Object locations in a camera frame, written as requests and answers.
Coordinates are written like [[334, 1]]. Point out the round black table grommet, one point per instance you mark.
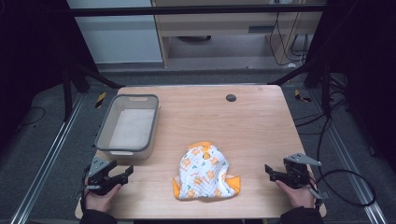
[[231, 98]]

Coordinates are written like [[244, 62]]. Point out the aluminium floor rail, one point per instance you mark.
[[46, 161], [348, 161]]

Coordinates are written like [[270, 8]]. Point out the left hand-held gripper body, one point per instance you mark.
[[97, 180]]

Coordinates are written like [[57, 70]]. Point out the light wooden desk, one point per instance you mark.
[[218, 28]]

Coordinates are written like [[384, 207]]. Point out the yellow black floor tape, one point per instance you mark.
[[100, 100], [300, 96]]

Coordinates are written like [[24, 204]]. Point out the black metal crossbar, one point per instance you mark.
[[186, 11]]

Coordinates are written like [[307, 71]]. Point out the person's right hand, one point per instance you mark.
[[299, 197]]

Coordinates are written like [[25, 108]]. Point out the person's left hand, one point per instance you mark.
[[99, 202]]

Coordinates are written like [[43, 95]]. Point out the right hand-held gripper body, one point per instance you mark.
[[295, 174]]

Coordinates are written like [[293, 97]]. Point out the black metal stand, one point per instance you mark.
[[67, 93], [326, 90]]

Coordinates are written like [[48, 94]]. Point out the white basket with grey rim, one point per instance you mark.
[[132, 127]]

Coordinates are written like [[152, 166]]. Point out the white cabinet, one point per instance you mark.
[[118, 40]]

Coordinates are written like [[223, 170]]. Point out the white orange printed baby garment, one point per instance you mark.
[[202, 174]]

